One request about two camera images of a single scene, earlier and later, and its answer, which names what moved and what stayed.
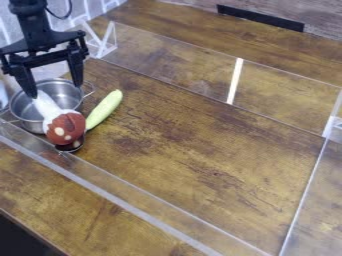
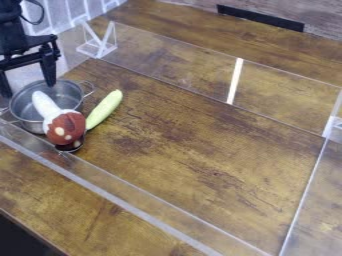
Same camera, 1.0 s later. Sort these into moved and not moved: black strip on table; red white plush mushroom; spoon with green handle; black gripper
Moved: black gripper
Not moved: red white plush mushroom; black strip on table; spoon with green handle
